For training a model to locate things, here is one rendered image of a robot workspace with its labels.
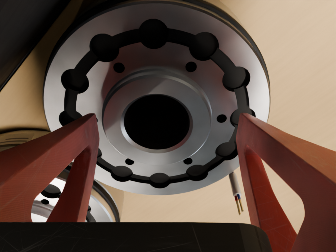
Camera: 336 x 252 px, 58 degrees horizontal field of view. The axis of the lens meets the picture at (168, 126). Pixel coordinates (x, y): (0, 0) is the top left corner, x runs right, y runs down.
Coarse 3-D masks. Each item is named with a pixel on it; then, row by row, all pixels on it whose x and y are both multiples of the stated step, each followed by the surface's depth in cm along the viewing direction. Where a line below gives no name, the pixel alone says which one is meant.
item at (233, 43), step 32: (128, 0) 11; (160, 0) 11; (96, 32) 11; (128, 32) 12; (160, 32) 12; (192, 32) 11; (224, 32) 11; (64, 64) 12; (96, 64) 12; (128, 64) 12; (160, 64) 12; (192, 64) 13; (224, 64) 12; (256, 64) 12; (64, 96) 13; (96, 96) 13; (224, 96) 13; (256, 96) 13; (224, 128) 14; (128, 160) 15; (192, 160) 15; (224, 160) 15; (160, 192) 16
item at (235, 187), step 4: (232, 172) 16; (232, 176) 16; (236, 176) 16; (232, 180) 16; (236, 180) 16; (232, 184) 15; (236, 184) 15; (232, 188) 15; (236, 188) 15; (232, 192) 15; (236, 192) 15; (240, 192) 15; (236, 196) 15; (240, 196) 15; (236, 200) 15; (240, 200) 14; (236, 204) 14; (240, 204) 14; (240, 212) 14
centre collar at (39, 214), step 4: (32, 208) 17; (36, 208) 17; (40, 208) 17; (44, 208) 17; (32, 212) 17; (36, 212) 17; (40, 212) 17; (44, 212) 17; (48, 212) 17; (32, 216) 17; (36, 216) 17; (40, 216) 17; (44, 216) 17; (48, 216) 17; (32, 220) 17; (36, 220) 17; (40, 220) 17; (44, 220) 17
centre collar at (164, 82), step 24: (144, 72) 12; (168, 72) 12; (120, 96) 12; (144, 96) 12; (168, 96) 12; (192, 96) 12; (120, 120) 13; (192, 120) 13; (120, 144) 14; (144, 144) 14; (168, 144) 14; (192, 144) 14
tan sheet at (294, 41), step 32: (224, 0) 14; (256, 0) 14; (288, 0) 14; (320, 0) 14; (256, 32) 15; (288, 32) 15; (320, 32) 15; (32, 64) 16; (288, 64) 16; (320, 64) 16; (0, 96) 17; (32, 96) 17; (160, 96) 17; (288, 96) 17; (320, 96) 17; (0, 128) 18; (32, 128) 18; (288, 128) 18; (320, 128) 18; (128, 192) 21; (192, 192) 21; (224, 192) 21; (288, 192) 21
